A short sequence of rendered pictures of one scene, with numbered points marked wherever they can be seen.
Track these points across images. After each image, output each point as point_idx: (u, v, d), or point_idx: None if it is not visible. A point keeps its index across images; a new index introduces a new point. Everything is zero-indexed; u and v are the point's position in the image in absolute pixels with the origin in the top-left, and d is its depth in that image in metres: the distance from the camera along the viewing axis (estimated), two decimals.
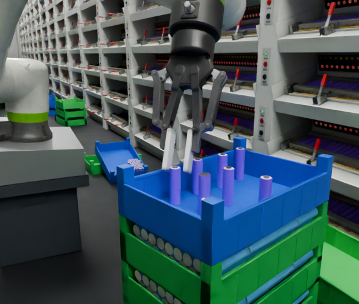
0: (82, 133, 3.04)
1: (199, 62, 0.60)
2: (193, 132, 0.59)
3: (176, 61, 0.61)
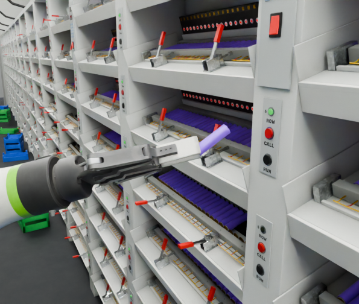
0: (38, 251, 2.51)
1: None
2: None
3: (85, 164, 0.59)
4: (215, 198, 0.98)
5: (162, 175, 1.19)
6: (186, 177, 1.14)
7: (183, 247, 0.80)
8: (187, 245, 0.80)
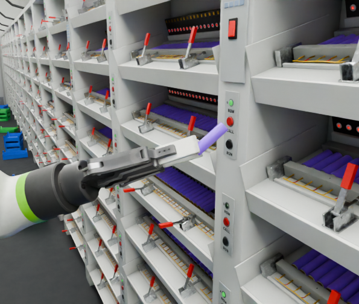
0: (37, 244, 2.60)
1: None
2: None
3: (88, 169, 0.60)
4: (195, 185, 1.07)
5: None
6: (171, 167, 1.23)
7: (163, 227, 0.89)
8: (167, 225, 0.89)
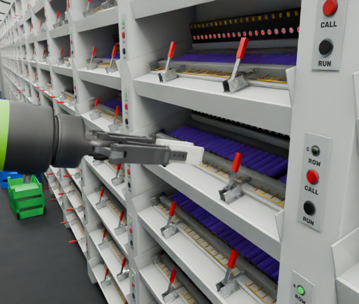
0: (33, 237, 2.34)
1: (89, 153, 0.51)
2: None
3: None
4: (239, 146, 0.82)
5: (172, 131, 1.03)
6: (201, 131, 0.98)
7: (236, 158, 0.66)
8: (239, 163, 0.65)
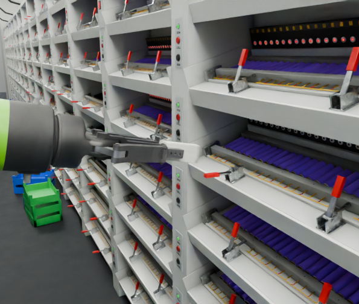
0: (52, 247, 2.27)
1: (89, 153, 0.51)
2: None
3: None
4: (318, 163, 0.75)
5: (229, 144, 0.96)
6: (263, 144, 0.90)
7: (338, 182, 0.58)
8: (342, 188, 0.58)
